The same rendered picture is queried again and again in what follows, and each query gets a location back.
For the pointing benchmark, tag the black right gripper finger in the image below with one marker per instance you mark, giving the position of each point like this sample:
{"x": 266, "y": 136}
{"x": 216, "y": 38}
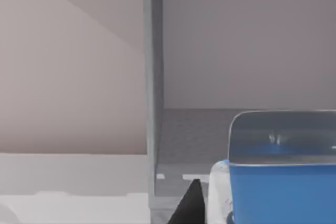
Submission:
{"x": 191, "y": 208}

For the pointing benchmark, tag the blue and white container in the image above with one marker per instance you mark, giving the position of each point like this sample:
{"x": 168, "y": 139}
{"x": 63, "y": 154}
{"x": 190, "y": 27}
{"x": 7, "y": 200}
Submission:
{"x": 283, "y": 192}

